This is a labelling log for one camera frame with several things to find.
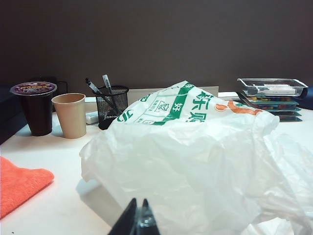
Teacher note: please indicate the orange microfibre cloth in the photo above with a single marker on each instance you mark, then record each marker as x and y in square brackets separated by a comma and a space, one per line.
[17, 181]

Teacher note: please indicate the brown desk partition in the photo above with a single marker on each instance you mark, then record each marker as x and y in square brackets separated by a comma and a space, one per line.
[156, 36]

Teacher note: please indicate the dark cup with foil lid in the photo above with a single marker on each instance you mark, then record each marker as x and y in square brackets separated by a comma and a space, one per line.
[38, 110]

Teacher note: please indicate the black mesh pen holder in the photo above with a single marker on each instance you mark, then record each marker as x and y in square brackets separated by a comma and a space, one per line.
[110, 107]

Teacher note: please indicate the white eraser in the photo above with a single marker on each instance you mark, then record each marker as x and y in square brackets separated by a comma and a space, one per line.
[91, 118]

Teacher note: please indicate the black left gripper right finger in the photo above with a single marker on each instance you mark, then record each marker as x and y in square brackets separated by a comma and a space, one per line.
[149, 225]

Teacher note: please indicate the colourful flat game box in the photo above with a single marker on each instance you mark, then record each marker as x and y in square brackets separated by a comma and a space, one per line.
[292, 119]
[281, 107]
[269, 100]
[288, 113]

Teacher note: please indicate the blue rubber slipper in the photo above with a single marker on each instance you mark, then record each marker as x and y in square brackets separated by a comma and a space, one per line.
[308, 98]

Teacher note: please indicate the white marker pen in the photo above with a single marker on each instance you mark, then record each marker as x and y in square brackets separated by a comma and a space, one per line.
[274, 89]

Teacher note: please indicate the beige paper cup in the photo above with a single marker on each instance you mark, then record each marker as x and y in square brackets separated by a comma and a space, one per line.
[72, 117]

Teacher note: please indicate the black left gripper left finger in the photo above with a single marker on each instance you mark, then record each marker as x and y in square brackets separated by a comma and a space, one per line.
[127, 222]

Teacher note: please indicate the pen with clear cap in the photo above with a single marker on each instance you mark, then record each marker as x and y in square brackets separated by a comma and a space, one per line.
[106, 82]

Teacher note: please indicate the black pen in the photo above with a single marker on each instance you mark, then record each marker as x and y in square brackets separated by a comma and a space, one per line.
[91, 85]

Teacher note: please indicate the white paper sheet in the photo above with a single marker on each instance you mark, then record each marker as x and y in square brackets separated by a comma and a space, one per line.
[228, 95]

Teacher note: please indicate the white printed plastic shopping bag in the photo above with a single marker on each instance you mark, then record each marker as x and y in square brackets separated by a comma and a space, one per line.
[183, 159]

